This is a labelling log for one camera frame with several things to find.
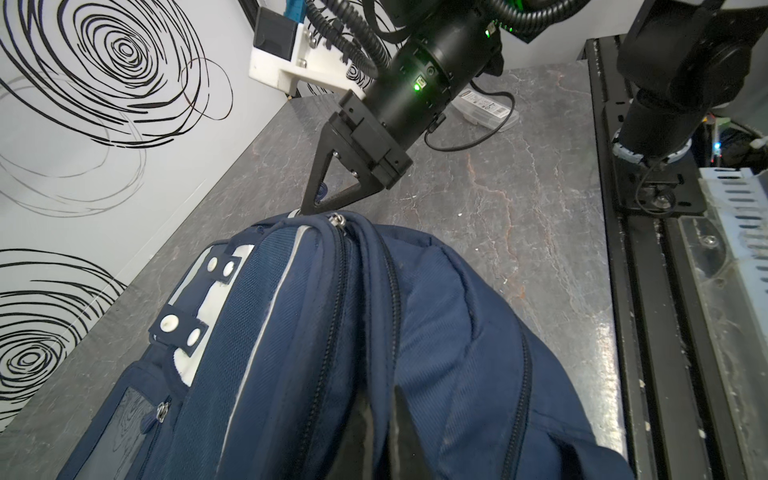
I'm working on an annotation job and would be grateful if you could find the clear plastic pencil case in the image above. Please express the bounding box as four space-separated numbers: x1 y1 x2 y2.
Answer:
452 88 520 132

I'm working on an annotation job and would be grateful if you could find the navy blue student backpack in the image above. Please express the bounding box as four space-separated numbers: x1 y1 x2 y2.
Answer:
60 212 633 479

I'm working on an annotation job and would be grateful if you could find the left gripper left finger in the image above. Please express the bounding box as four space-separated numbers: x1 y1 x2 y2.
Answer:
326 392 374 480

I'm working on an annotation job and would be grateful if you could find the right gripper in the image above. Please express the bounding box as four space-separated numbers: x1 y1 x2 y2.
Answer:
300 11 501 215

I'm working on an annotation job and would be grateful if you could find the white slotted cable duct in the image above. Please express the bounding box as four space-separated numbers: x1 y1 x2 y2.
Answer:
698 166 768 337

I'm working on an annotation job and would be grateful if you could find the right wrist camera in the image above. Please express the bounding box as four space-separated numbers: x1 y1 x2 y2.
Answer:
248 7 365 98

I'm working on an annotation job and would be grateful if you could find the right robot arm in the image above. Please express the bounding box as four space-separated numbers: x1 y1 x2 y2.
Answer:
301 1 767 215

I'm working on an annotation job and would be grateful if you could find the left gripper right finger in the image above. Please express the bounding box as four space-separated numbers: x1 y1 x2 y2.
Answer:
388 386 433 480

